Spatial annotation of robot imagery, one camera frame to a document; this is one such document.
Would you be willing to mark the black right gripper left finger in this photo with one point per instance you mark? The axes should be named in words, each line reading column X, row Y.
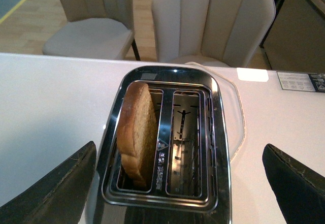
column 60, row 196

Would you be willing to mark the grey printed label sticker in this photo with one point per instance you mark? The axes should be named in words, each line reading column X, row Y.
column 310, row 82

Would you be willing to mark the white chrome two-slot toaster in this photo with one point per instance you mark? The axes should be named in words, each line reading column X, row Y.
column 190, row 179

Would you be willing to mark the beige upholstered chair left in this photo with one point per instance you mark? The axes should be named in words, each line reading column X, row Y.
column 100, row 29

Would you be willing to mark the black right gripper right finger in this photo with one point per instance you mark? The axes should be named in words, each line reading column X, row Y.
column 298, row 189

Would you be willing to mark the slice of brown bread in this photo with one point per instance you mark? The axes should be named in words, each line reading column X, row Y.
column 137, row 134

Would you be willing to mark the beige upholstered chair right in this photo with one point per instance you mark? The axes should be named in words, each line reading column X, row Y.
column 219, row 33

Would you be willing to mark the beige upholstered chair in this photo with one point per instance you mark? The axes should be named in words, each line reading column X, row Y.
column 100, row 29
column 219, row 33

